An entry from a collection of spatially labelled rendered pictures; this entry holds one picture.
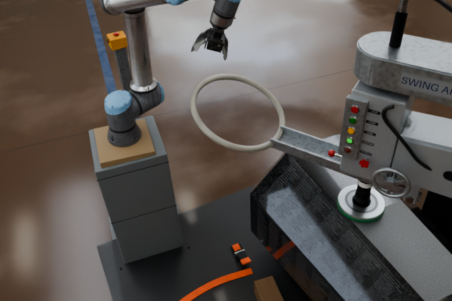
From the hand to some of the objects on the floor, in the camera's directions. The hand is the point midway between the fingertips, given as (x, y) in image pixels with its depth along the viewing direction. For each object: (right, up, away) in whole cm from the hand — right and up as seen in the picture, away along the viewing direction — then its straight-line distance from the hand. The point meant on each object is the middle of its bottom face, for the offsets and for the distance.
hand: (208, 54), depth 190 cm
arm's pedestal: (-46, -105, +119) cm, 165 cm away
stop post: (-65, -49, +190) cm, 206 cm away
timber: (+35, -139, +69) cm, 159 cm away
